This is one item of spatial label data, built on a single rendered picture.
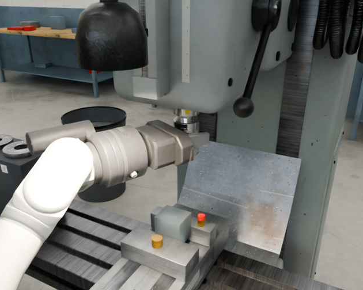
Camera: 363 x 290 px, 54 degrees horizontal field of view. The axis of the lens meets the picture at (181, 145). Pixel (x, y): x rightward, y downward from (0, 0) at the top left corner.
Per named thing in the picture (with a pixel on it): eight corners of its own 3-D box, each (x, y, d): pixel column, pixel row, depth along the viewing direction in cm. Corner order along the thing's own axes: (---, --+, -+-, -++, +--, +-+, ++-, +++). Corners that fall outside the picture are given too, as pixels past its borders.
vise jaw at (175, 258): (185, 282, 67) (185, 266, 65) (121, 256, 73) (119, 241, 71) (199, 263, 71) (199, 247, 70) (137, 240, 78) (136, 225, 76)
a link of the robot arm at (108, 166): (132, 174, 52) (55, 198, 46) (110, 192, 61) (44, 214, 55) (105, 106, 54) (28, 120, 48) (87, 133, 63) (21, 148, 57)
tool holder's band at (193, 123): (200, 128, 62) (200, 122, 62) (173, 128, 62) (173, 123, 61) (197, 119, 66) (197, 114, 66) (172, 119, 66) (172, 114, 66)
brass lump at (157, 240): (159, 250, 69) (158, 243, 68) (149, 246, 70) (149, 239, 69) (165, 243, 71) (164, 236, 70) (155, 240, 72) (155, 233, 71)
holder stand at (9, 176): (33, 229, 93) (18, 160, 85) (-24, 208, 102) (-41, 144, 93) (65, 206, 103) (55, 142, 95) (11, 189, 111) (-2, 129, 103)
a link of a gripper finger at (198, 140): (206, 144, 66) (179, 152, 62) (207, 128, 64) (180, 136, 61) (212, 147, 65) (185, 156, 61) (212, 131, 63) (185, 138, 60)
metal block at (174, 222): (179, 249, 73) (179, 225, 70) (154, 240, 75) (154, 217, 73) (191, 235, 77) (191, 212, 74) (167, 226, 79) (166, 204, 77)
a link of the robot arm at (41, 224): (102, 152, 50) (49, 237, 43) (87, 171, 57) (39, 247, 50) (62, 127, 49) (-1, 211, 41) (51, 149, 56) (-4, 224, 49)
